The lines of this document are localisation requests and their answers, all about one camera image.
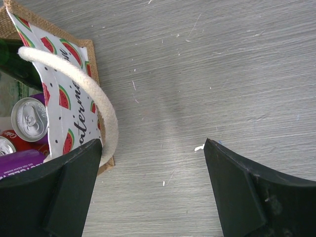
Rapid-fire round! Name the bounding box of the clear glass bottle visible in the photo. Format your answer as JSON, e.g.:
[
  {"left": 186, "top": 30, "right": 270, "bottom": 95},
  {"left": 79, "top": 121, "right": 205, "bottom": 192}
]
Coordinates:
[{"left": 0, "top": 72, "right": 30, "bottom": 117}]

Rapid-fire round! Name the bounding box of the green glass bottle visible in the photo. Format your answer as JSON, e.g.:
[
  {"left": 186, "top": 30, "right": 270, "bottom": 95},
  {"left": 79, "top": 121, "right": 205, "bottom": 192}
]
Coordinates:
[{"left": 0, "top": 39, "right": 43, "bottom": 92}]

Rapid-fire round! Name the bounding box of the red soda can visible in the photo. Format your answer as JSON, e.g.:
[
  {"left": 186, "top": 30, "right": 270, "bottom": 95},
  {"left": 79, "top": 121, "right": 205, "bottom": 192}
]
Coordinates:
[{"left": 0, "top": 130, "right": 49, "bottom": 157}]

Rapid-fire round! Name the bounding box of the brown canvas tote bag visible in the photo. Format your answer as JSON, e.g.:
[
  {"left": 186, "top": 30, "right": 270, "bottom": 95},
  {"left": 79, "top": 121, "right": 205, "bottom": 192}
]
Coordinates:
[{"left": 0, "top": 0, "right": 119, "bottom": 173}]

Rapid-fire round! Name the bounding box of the purple soda can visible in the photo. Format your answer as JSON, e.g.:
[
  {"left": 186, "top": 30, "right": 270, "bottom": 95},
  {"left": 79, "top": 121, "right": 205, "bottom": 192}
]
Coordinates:
[
  {"left": 0, "top": 150, "right": 46, "bottom": 180},
  {"left": 11, "top": 93, "right": 48, "bottom": 144}
]

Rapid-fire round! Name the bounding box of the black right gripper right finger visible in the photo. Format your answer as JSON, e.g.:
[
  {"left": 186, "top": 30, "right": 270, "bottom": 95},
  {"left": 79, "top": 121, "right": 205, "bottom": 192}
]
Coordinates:
[{"left": 204, "top": 139, "right": 316, "bottom": 237}]

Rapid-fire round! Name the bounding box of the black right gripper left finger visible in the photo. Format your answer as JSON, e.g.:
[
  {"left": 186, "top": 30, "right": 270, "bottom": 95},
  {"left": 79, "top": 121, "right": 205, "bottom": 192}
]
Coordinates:
[{"left": 0, "top": 139, "right": 102, "bottom": 237}]

